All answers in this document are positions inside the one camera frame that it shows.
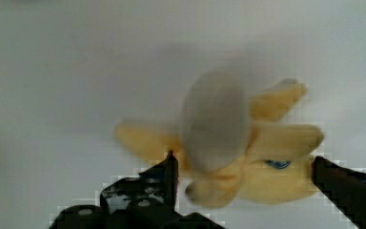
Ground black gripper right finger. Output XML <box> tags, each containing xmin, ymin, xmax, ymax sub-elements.
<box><xmin>312</xmin><ymin>156</ymin><xmax>366</xmax><ymax>229</ymax></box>

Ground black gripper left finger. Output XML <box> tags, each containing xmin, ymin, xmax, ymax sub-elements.
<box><xmin>99</xmin><ymin>151</ymin><xmax>179</xmax><ymax>214</ymax></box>

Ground peeled toy banana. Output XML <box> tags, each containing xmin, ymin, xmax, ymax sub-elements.
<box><xmin>114</xmin><ymin>72</ymin><xmax>324</xmax><ymax>208</ymax></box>

